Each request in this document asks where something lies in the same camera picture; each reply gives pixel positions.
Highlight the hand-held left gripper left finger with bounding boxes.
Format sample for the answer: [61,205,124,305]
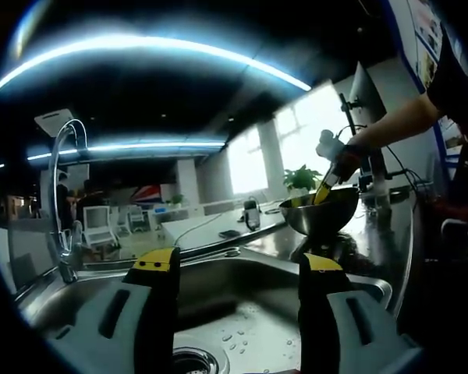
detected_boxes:
[45,245,181,374]

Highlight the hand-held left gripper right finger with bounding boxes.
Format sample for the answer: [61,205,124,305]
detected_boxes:
[297,252,427,374]

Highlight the stainless steel bowl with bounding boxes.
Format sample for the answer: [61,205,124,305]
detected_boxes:
[278,186,360,237]

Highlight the stainless steel sink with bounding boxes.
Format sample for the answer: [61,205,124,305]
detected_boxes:
[14,245,394,374]

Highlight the person's right hand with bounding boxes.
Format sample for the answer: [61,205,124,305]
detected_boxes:
[335,143,367,185]

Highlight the large potted green plant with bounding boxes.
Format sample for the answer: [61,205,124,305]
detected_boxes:
[282,164,324,196]

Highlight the black clamp stand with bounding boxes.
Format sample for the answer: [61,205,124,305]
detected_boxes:
[338,92,415,194]

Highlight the white office chair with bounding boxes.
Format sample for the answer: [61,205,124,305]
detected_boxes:
[82,205,121,251]
[126,203,146,235]

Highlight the chrome curved faucet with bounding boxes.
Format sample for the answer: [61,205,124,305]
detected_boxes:
[48,118,89,284]

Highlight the person's black shirt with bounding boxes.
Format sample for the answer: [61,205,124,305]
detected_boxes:
[427,14,468,130]

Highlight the short ceiling light strip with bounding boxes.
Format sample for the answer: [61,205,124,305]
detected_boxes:
[26,141,226,161]

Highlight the ceiling air conditioner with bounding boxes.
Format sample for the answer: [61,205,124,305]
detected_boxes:
[34,108,74,136]

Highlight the long ceiling light strip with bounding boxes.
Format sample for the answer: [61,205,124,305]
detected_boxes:
[0,34,312,94]

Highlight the white desk cable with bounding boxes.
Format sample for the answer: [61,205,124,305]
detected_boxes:
[174,215,237,247]

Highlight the striped wall panel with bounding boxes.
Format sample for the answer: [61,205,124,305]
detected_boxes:
[133,184,164,203]

